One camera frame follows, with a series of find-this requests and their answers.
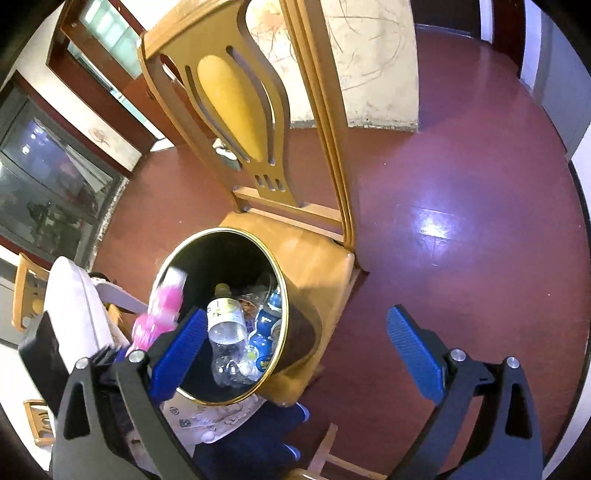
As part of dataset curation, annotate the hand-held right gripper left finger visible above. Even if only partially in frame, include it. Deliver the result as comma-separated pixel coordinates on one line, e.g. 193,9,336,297
51,308,208,480

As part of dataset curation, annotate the crushed clear plastic bottle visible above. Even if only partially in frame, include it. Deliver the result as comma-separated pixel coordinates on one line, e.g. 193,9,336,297
207,282,259,387

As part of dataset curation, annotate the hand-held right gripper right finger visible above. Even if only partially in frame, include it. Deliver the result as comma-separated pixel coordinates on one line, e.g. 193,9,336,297
387,304,544,480

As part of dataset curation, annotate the pink plastic bottle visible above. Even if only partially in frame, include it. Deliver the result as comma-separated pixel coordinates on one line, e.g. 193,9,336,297
130,268,189,358

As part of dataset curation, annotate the wooden glass-panel door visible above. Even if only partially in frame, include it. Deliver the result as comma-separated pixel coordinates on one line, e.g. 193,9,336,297
46,0,167,153

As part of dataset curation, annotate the wooden stool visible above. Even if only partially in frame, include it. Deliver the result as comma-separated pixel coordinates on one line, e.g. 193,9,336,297
291,424,386,480

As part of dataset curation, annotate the blue plastic bottle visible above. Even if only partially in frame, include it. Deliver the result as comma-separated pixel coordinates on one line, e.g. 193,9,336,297
244,286,284,374

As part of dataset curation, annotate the dark sliding glass door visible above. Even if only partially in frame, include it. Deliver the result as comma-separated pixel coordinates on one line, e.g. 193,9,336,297
0,78,127,268

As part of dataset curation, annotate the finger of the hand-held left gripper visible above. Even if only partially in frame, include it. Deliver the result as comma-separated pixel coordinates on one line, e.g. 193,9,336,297
92,344,132,370

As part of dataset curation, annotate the person's dark blue garment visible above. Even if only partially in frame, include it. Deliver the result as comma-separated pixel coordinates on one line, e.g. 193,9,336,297
196,401,311,480

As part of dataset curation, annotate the person's white printed clothing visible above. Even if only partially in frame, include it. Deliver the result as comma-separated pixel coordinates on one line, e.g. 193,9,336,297
159,394,269,457

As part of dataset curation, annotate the clear plastic bag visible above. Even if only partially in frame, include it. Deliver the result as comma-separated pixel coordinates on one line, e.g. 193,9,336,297
238,272,274,319

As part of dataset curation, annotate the black gold-rimmed trash bin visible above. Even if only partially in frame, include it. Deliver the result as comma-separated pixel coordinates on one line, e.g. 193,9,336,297
148,227,324,407

